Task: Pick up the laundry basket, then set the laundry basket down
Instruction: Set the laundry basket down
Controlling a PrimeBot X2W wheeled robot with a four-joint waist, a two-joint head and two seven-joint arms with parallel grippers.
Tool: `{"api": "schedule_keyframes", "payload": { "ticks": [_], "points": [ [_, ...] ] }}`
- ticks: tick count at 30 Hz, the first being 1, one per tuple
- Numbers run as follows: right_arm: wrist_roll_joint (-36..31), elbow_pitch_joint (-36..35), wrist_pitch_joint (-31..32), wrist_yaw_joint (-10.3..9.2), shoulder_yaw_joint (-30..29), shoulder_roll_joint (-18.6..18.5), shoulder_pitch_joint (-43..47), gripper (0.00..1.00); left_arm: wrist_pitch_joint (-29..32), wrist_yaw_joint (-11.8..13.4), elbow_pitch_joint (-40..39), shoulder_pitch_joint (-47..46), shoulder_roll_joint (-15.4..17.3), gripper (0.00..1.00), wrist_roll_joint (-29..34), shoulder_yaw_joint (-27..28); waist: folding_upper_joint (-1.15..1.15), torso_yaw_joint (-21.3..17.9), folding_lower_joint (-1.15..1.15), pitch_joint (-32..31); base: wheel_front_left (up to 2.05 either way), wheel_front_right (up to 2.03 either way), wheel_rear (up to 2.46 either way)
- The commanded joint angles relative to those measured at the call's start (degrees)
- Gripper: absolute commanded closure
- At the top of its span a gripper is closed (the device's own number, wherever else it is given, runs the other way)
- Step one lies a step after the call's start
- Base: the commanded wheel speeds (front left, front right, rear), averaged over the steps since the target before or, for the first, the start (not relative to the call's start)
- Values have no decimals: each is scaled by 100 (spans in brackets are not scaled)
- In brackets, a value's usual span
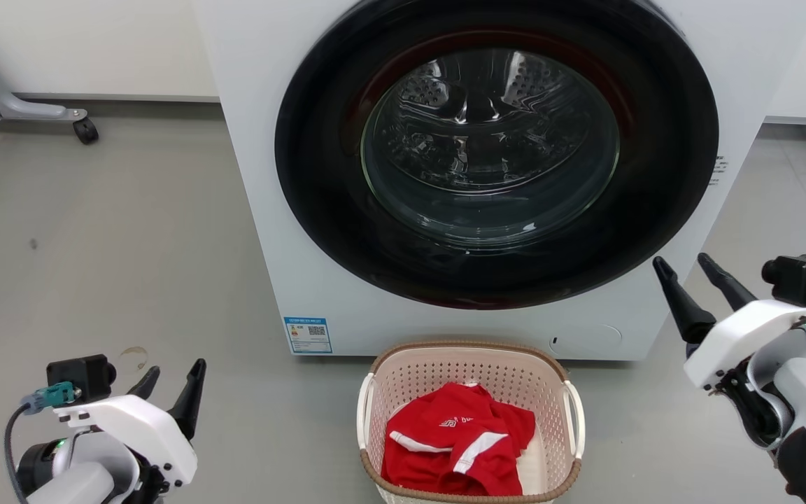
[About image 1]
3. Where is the teal left cable connector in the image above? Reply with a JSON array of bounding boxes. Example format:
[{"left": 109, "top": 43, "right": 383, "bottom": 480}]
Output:
[{"left": 22, "top": 381, "right": 76, "bottom": 415}]

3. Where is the grey left arm cable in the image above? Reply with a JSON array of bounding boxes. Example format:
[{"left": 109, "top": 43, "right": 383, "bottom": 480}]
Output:
[{"left": 4, "top": 405, "right": 31, "bottom": 504}]

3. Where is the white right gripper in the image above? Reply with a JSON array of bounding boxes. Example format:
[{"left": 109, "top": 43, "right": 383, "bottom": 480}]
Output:
[{"left": 653, "top": 253, "right": 806, "bottom": 389}]

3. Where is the white front-load washing machine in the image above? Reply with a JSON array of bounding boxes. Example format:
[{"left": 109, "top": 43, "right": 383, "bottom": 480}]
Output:
[{"left": 190, "top": 0, "right": 806, "bottom": 362}]

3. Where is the round white filter cover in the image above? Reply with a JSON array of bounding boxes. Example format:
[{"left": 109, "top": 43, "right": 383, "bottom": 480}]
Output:
[{"left": 549, "top": 323, "right": 623, "bottom": 358}]

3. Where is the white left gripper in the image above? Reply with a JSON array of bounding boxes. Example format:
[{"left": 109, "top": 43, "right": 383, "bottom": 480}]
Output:
[{"left": 53, "top": 359, "right": 206, "bottom": 504}]

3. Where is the round black washer door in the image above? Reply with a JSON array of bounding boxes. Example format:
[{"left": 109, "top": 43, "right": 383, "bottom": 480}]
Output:
[{"left": 274, "top": 0, "right": 720, "bottom": 310}]

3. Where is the beige perforated laundry basket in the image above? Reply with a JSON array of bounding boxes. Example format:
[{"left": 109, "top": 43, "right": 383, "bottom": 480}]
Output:
[{"left": 356, "top": 341, "right": 586, "bottom": 504}]

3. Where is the blue energy label sticker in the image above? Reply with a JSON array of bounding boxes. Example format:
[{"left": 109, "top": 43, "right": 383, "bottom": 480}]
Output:
[{"left": 284, "top": 316, "right": 333, "bottom": 355}]

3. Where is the red and white shirt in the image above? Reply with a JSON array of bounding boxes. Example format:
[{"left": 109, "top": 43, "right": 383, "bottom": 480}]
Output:
[{"left": 381, "top": 382, "right": 536, "bottom": 496}]

